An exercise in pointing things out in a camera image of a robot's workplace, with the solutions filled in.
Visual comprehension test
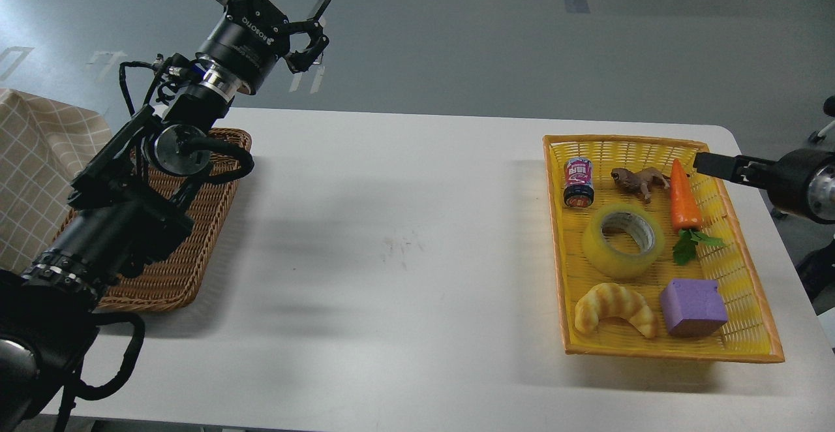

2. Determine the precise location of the beige checked cloth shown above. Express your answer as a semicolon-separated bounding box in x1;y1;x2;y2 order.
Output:
1;88;112;273

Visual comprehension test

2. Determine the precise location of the small purple drink can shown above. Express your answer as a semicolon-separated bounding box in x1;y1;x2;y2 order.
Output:
563;157;594;208

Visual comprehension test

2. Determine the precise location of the purple foam block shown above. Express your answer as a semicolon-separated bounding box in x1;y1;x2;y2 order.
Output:
660;278;729;337

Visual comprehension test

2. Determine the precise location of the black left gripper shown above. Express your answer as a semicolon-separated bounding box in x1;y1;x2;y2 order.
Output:
196;0;332;95

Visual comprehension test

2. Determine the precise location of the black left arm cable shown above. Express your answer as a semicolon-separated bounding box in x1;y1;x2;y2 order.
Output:
52;311;145;432

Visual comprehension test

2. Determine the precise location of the orange toy carrot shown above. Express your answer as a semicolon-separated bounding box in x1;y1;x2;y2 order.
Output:
670;159;725;266

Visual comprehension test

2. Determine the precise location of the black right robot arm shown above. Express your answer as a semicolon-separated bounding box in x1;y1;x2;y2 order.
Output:
693;95;834;301

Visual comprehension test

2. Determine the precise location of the brown wicker basket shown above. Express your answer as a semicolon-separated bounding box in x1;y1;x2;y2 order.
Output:
31;126;254;312

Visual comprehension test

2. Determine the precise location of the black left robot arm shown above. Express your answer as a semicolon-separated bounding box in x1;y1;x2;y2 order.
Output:
2;0;331;431

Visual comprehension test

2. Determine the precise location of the brown toy animal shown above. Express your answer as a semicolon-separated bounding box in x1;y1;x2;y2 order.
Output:
609;167;670;205

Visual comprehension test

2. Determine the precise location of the toy croissant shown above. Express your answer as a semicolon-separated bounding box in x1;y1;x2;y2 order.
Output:
573;283;660;339

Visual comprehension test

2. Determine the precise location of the yellow tape roll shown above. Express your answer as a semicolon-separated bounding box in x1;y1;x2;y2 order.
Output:
581;203;666;281

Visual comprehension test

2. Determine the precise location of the yellow plastic basket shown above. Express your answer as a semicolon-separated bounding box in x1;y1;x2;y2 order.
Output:
543;134;785;363

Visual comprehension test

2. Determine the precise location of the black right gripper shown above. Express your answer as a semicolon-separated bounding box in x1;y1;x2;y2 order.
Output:
693;149;834;224

